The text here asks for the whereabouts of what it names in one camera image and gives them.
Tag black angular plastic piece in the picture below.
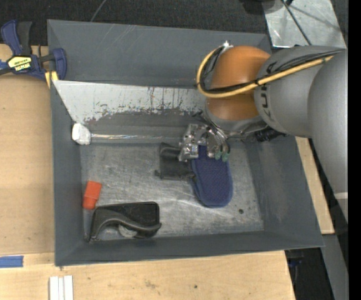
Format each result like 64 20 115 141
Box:
154 142 197 181

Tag grey metal bin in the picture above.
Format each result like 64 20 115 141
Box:
46 19 325 267

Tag white crumpled lump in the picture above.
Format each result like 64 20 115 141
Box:
71 122 92 146

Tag orange-red plastic cup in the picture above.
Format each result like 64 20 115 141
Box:
82 180 103 210

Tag black curved-handle tool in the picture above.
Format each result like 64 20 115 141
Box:
87 201 163 243

